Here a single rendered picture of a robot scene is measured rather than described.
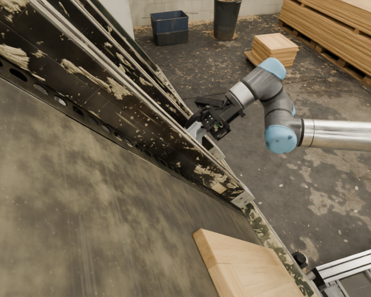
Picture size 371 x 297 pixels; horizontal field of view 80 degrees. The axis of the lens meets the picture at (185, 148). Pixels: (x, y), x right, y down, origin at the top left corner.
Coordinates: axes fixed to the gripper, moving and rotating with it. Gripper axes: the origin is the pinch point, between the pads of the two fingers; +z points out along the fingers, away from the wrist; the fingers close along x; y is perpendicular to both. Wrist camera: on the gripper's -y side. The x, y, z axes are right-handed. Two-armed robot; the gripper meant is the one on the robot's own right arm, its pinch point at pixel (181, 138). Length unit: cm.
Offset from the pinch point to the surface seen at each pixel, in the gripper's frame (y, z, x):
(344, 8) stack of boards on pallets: -203, -252, 225
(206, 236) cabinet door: 35.9, 0.2, -17.4
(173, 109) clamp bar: -7.2, -3.8, -5.2
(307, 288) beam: 47, -1, 39
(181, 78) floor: -230, -9, 146
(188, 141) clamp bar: 16.5, -4.8, -15.7
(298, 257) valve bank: 38, -4, 54
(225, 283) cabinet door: 42.8, 0.5, -18.0
